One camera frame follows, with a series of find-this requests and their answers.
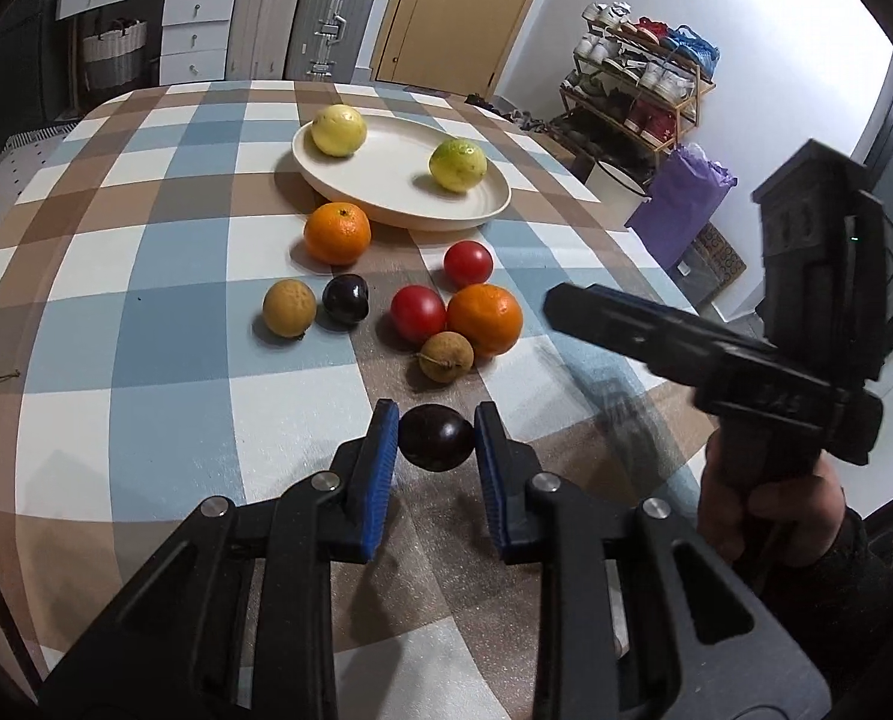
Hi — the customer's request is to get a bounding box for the red tomato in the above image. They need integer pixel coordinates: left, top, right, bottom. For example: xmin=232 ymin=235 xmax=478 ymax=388
xmin=390 ymin=285 xmax=448 ymax=344
xmin=443 ymin=240 xmax=493 ymax=288

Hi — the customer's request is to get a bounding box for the pale yellow lemon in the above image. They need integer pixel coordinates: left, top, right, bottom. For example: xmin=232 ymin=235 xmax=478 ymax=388
xmin=310 ymin=104 xmax=368 ymax=158

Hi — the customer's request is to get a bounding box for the orange mandarin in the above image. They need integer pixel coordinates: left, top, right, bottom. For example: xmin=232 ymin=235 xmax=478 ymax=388
xmin=303 ymin=201 xmax=372 ymax=266
xmin=446 ymin=283 xmax=524 ymax=358

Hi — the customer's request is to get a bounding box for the green yellow lemon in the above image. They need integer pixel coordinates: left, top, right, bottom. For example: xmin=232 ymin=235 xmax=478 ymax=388
xmin=428 ymin=138 xmax=488 ymax=194

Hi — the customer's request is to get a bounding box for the wooden shoe rack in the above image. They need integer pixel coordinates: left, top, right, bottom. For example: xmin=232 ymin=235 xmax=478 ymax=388
xmin=557 ymin=1 xmax=718 ymax=167

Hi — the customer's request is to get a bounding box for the white bucket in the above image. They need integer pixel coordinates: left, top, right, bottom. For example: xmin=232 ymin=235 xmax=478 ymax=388
xmin=587 ymin=157 xmax=653 ymax=227

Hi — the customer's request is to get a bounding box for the beige suitcase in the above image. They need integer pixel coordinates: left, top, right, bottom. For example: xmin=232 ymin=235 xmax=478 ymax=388
xmin=227 ymin=0 xmax=310 ymax=82

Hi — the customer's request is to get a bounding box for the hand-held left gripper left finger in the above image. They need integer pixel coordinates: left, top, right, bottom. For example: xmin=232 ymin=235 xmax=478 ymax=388
xmin=37 ymin=399 xmax=402 ymax=720

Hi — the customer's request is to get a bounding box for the brown round longan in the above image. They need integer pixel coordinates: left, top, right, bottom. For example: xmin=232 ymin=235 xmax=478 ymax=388
xmin=261 ymin=279 xmax=318 ymax=339
xmin=417 ymin=331 xmax=475 ymax=383

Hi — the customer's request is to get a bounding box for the person's right hand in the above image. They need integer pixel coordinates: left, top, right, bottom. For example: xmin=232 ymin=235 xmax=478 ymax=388
xmin=697 ymin=420 xmax=848 ymax=567

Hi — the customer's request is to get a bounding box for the dotted grey rug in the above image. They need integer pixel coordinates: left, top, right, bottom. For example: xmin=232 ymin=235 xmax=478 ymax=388
xmin=0 ymin=124 xmax=82 ymax=241

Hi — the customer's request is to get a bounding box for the cream round plate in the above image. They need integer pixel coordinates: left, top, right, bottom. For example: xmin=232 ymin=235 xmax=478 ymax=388
xmin=291 ymin=116 xmax=512 ymax=230

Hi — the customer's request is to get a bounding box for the silver suitcase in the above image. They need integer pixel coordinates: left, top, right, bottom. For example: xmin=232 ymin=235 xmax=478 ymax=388
xmin=287 ymin=0 xmax=382 ymax=83

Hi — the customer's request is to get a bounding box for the dark purple plum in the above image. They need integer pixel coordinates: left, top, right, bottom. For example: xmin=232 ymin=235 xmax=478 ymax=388
xmin=321 ymin=274 xmax=372 ymax=328
xmin=399 ymin=404 xmax=477 ymax=473

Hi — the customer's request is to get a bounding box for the brown doormat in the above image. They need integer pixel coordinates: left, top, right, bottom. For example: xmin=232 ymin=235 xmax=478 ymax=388
xmin=675 ymin=223 xmax=748 ymax=299

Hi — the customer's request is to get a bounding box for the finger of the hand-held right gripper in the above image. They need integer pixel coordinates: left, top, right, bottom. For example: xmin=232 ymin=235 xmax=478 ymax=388
xmin=543 ymin=283 xmax=773 ymax=387
xmin=588 ymin=283 xmax=777 ymax=353

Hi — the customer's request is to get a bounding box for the person's right forearm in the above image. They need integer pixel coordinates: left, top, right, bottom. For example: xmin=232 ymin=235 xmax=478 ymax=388
xmin=783 ymin=487 xmax=893 ymax=698

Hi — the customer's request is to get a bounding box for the purple bag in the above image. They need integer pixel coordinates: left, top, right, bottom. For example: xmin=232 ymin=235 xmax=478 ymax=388
xmin=624 ymin=142 xmax=739 ymax=272

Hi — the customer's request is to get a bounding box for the wooden door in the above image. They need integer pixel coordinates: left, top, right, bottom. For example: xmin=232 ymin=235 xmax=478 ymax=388
xmin=371 ymin=0 xmax=561 ymax=98

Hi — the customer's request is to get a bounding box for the white drawer cabinet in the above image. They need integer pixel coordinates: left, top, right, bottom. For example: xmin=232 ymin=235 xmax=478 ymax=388
xmin=56 ymin=0 xmax=239 ymax=85

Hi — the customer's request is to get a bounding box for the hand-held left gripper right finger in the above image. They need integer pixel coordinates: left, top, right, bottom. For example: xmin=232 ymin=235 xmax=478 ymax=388
xmin=474 ymin=401 xmax=833 ymax=720

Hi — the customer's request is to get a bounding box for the wicker basket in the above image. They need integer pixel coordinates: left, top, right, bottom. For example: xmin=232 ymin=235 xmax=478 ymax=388
xmin=79 ymin=18 xmax=149 ymax=90

